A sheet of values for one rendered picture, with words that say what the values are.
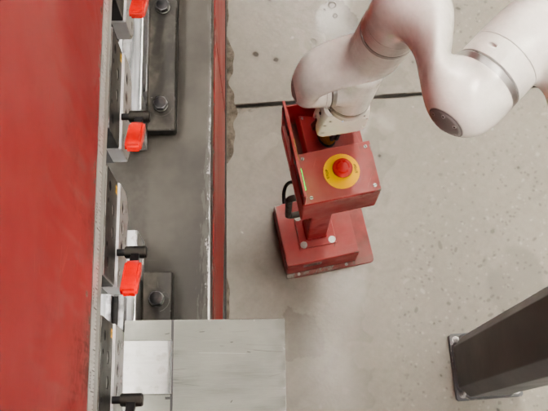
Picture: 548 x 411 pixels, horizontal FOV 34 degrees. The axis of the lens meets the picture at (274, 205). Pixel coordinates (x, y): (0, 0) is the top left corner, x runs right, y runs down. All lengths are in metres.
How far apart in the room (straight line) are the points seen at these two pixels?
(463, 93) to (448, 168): 1.50
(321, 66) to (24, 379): 0.85
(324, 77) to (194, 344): 0.49
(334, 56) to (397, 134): 1.19
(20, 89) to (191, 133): 0.92
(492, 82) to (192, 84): 0.74
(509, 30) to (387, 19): 0.17
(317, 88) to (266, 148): 1.13
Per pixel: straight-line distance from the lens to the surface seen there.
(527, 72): 1.20
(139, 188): 1.69
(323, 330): 2.50
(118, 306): 1.52
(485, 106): 1.16
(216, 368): 1.49
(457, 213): 2.62
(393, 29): 1.27
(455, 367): 2.52
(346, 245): 2.43
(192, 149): 1.70
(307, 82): 1.52
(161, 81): 1.72
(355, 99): 1.60
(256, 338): 1.49
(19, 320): 0.80
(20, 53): 0.82
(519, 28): 1.21
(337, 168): 1.76
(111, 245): 1.24
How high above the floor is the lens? 2.48
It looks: 75 degrees down
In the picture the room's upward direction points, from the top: 1 degrees clockwise
